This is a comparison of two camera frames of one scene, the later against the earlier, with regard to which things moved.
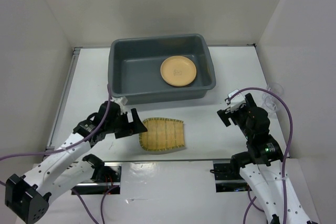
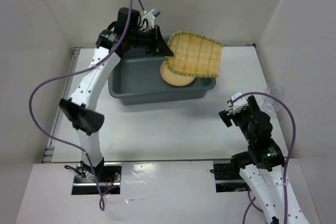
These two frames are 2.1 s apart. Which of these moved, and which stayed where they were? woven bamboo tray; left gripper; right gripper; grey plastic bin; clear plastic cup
Moved: woven bamboo tray; left gripper
Stayed: clear plastic cup; right gripper; grey plastic bin
